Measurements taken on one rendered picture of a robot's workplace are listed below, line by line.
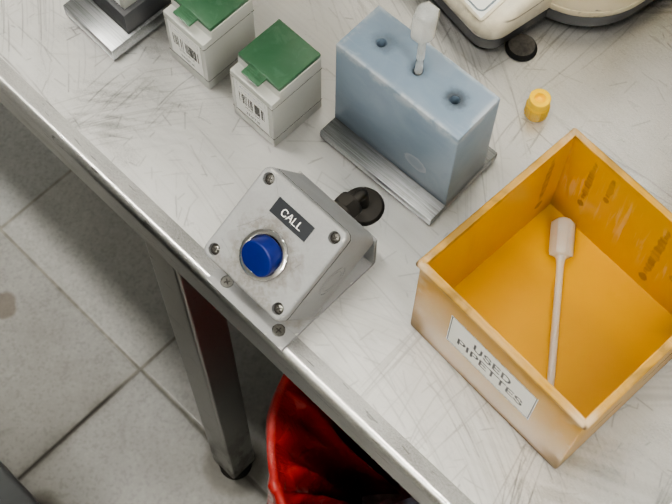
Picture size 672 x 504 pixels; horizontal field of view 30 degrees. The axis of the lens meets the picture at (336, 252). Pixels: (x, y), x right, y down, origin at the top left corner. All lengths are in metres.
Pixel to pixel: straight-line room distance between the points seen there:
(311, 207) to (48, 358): 1.05
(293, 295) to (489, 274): 0.14
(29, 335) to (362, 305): 1.02
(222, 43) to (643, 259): 0.31
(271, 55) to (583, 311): 0.26
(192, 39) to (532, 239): 0.26
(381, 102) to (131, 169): 0.18
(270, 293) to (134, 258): 1.05
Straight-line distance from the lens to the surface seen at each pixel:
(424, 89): 0.77
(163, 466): 1.70
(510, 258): 0.83
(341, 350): 0.80
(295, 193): 0.76
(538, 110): 0.87
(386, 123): 0.81
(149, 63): 0.91
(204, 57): 0.86
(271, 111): 0.82
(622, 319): 0.83
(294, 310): 0.76
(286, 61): 0.82
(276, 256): 0.75
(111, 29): 0.91
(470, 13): 0.89
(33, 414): 1.75
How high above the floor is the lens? 1.63
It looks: 66 degrees down
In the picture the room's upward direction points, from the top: 1 degrees clockwise
